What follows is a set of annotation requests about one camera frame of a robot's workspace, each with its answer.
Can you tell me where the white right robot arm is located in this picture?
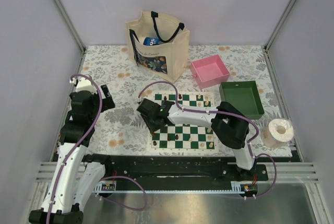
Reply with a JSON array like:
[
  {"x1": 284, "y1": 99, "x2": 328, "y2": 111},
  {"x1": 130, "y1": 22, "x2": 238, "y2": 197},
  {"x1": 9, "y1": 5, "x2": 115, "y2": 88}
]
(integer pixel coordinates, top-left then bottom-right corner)
[{"x1": 137, "y1": 99, "x2": 256, "y2": 180}]

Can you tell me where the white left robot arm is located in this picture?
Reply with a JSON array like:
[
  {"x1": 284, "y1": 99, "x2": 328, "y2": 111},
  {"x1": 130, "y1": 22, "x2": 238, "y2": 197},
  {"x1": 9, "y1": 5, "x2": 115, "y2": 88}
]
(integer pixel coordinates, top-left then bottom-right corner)
[{"x1": 28, "y1": 74, "x2": 115, "y2": 223}]

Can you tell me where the green white chess board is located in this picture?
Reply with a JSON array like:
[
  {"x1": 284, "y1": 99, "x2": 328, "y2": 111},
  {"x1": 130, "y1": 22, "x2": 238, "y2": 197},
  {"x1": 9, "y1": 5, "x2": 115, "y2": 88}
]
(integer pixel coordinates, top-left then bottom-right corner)
[{"x1": 147, "y1": 91, "x2": 219, "y2": 155}]

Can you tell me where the floral table cloth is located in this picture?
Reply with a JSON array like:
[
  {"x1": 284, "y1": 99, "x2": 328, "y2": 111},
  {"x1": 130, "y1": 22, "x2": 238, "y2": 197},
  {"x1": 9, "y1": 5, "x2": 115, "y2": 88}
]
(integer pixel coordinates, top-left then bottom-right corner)
[{"x1": 81, "y1": 45, "x2": 294, "y2": 158}]

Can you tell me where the beige canvas tote bag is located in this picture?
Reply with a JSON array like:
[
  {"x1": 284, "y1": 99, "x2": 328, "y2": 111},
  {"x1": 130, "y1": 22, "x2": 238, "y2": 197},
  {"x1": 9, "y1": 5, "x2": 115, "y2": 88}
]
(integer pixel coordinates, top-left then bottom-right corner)
[{"x1": 126, "y1": 11, "x2": 190, "y2": 82}]

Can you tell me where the pink plastic box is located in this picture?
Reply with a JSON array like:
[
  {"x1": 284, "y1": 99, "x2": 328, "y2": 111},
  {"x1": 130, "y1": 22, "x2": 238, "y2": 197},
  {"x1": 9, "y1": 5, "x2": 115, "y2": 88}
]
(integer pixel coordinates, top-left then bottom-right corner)
[{"x1": 190, "y1": 54, "x2": 230, "y2": 89}]

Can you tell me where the blue white bottle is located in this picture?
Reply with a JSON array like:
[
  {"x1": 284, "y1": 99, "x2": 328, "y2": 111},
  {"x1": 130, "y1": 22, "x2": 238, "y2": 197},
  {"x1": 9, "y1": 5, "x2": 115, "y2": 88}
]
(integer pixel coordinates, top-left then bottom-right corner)
[{"x1": 142, "y1": 37, "x2": 161, "y2": 46}]

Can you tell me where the green plastic box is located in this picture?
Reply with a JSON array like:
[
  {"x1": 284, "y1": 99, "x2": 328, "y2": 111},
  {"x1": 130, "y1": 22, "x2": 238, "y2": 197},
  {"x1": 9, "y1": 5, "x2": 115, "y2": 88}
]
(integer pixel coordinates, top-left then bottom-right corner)
[{"x1": 219, "y1": 80, "x2": 264, "y2": 120}]

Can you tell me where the white toilet paper roll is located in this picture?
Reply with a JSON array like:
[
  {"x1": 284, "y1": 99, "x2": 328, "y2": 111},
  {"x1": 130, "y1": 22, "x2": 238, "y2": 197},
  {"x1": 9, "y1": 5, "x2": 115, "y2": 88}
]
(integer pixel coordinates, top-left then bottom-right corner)
[{"x1": 261, "y1": 119, "x2": 294, "y2": 149}]

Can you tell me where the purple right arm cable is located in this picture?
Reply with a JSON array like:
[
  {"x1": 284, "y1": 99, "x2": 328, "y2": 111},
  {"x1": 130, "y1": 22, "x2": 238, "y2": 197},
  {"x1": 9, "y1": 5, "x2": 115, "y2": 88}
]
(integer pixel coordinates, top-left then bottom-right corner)
[{"x1": 137, "y1": 81, "x2": 277, "y2": 200}]

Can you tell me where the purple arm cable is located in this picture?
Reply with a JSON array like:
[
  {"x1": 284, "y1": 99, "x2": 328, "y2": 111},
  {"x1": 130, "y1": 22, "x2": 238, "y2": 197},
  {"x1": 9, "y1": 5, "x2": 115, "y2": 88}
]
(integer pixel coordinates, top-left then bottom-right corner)
[
  {"x1": 44, "y1": 74, "x2": 149, "y2": 224},
  {"x1": 137, "y1": 81, "x2": 277, "y2": 200}
]

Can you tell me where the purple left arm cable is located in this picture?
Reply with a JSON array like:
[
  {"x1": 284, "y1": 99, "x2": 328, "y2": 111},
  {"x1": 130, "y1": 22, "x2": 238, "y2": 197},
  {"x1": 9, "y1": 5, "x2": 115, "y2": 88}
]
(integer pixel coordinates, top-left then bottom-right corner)
[{"x1": 44, "y1": 74, "x2": 149, "y2": 224}]

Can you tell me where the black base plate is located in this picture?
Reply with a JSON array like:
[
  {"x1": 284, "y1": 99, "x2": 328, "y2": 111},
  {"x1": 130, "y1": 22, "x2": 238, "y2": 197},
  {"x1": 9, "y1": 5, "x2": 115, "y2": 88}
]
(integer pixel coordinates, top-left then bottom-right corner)
[{"x1": 83, "y1": 154, "x2": 268, "y2": 192}]

